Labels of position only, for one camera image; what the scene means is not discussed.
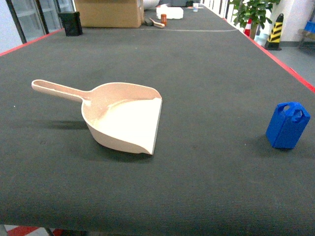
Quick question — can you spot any black box on table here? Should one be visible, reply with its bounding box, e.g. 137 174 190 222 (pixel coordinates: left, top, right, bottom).
58 11 83 36

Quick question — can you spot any red white traffic cone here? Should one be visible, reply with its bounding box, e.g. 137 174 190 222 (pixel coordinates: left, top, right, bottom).
244 18 252 37

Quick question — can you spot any beige plastic dustpan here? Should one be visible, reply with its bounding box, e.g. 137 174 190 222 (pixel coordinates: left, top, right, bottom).
31 80 162 155

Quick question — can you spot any yellow black striped bollard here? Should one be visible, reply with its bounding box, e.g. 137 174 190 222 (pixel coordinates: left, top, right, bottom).
264 13 284 51

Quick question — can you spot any orange can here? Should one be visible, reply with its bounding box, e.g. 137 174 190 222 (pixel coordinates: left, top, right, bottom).
160 14 167 26

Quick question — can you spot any large cardboard box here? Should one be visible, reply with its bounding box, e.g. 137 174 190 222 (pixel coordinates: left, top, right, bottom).
74 0 144 28

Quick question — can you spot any white foam block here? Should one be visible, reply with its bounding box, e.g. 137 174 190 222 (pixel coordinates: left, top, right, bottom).
156 7 184 19

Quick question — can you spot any green potted plant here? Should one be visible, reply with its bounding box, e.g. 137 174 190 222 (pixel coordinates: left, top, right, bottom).
228 0 281 39

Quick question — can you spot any white paper cup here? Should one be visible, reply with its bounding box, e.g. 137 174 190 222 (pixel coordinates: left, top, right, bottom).
192 3 199 12

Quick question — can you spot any blue plastic part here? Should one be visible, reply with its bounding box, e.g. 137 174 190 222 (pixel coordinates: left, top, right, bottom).
266 102 311 149

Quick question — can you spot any small hand brush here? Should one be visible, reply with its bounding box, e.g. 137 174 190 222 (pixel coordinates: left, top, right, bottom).
144 18 165 29

